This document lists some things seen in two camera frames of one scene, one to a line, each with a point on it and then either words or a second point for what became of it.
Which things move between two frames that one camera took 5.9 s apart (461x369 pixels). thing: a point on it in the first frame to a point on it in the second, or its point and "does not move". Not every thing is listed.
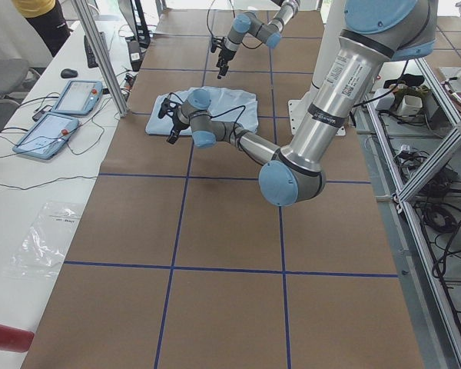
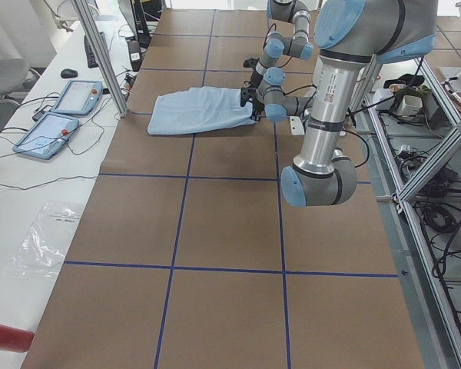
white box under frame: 409,106 does not move
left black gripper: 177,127 to 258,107
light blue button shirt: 227,105 does not move
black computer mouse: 67,73 does not move
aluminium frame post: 101,58 does not move
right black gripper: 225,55 to 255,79
